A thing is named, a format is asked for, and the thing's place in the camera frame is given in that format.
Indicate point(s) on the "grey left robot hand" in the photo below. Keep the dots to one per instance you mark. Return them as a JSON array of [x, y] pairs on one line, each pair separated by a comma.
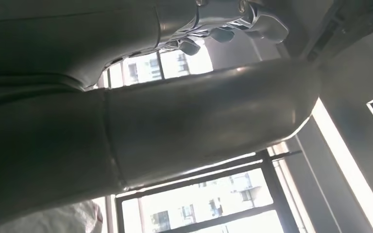
[[180, 122]]

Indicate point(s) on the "bright ceiling light strip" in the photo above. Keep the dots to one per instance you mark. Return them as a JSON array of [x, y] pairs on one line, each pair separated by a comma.
[[344, 154]]

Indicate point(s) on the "crumpled white courier bag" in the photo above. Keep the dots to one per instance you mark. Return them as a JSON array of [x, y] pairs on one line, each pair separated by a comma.
[[54, 220]]

